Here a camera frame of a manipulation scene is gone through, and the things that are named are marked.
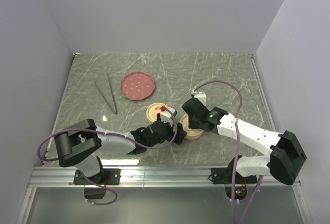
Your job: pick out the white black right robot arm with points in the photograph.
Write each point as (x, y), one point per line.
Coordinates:
(282, 156)

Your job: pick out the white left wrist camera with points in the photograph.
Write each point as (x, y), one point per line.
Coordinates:
(167, 114)

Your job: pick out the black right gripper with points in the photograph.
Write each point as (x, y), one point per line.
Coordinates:
(192, 124)

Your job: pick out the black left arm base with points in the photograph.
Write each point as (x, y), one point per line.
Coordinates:
(105, 178)

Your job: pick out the beige lunch box tier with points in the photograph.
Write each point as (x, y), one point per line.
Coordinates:
(191, 136)

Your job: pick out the metal serving tongs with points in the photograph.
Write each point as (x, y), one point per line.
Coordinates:
(108, 97)

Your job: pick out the aluminium front rail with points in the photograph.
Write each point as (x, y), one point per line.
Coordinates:
(131, 176)

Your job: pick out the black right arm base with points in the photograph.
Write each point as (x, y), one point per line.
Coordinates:
(223, 175)

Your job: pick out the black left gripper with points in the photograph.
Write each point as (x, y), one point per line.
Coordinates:
(181, 134)

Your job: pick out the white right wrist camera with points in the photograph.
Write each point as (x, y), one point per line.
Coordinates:
(201, 96)

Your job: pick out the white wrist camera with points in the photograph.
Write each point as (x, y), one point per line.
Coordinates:
(201, 96)
(167, 114)

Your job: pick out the pink dotted plate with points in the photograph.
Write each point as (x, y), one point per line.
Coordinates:
(137, 86)

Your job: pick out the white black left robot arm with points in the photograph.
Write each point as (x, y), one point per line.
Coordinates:
(75, 147)

